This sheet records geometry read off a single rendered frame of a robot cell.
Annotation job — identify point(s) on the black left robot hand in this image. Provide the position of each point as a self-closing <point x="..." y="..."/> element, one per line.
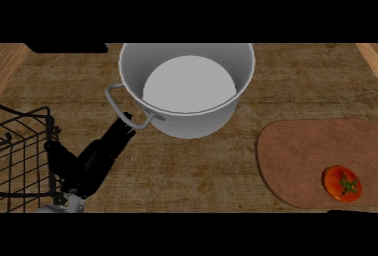
<point x="93" y="160"/>

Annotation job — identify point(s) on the brown cutting board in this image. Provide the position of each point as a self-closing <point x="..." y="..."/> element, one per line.
<point x="304" y="156"/>

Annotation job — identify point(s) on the red tomato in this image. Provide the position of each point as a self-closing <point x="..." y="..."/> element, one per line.
<point x="341" y="184"/>

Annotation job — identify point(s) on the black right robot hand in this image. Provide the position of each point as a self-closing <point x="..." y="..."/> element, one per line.
<point x="351" y="211"/>

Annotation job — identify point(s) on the black appliance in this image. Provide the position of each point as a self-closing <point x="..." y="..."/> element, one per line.
<point x="68" y="48"/>

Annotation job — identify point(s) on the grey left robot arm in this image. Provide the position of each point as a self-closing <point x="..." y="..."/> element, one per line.
<point x="68" y="205"/>

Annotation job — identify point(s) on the grey metal pot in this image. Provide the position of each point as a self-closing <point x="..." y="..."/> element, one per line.
<point x="192" y="90"/>

